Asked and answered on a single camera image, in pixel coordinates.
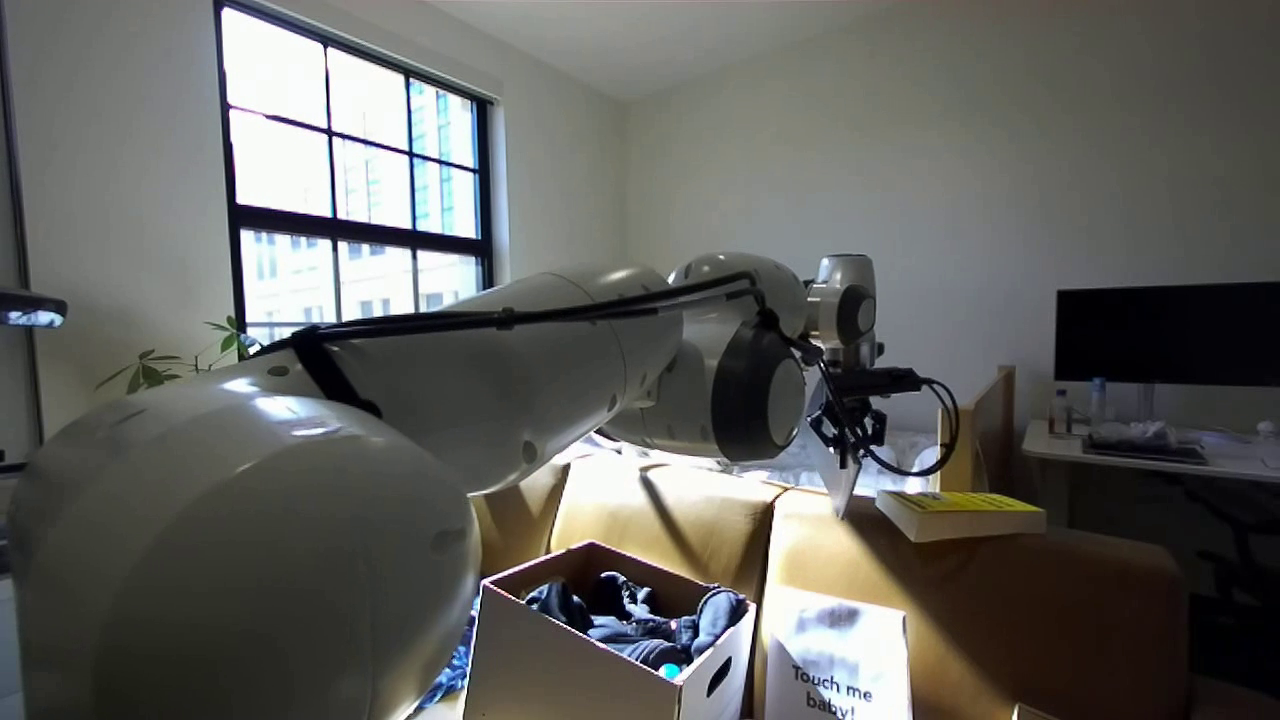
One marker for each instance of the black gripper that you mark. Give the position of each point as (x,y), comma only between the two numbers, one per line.
(849,422)

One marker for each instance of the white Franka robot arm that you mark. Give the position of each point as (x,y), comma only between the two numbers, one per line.
(266,535)

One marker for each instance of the yellow cover book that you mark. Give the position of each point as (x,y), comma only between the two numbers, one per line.
(963,512)

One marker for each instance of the brown cardboard box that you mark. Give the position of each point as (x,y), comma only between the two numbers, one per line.
(1053,626)

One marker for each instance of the white cardboard box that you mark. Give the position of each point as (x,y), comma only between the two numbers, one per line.
(587,683)

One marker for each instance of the wooden bed end board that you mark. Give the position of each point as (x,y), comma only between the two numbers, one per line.
(984,432)

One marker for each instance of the small dark bottle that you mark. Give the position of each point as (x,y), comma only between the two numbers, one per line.
(1062,416)

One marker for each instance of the clear plastic bottle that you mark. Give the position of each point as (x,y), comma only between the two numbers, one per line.
(1097,402)

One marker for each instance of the dark blue-grey clothes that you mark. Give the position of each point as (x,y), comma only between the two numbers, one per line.
(626,620)

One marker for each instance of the blue bottle cap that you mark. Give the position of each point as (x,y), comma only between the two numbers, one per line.
(673,674)

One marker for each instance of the dark keyboard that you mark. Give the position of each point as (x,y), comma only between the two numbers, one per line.
(1146,450)

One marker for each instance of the black monitor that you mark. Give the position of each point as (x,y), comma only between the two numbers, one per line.
(1166,335)

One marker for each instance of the white desk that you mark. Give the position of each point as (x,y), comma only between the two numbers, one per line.
(1243,461)

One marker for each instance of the black framed window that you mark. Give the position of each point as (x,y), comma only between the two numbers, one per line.
(347,132)

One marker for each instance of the green houseplant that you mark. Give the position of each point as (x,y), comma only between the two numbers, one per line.
(163,364)

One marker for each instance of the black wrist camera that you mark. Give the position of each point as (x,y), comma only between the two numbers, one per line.
(871,382)

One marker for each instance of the grey camera on stand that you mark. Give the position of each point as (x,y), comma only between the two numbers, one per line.
(28,313)

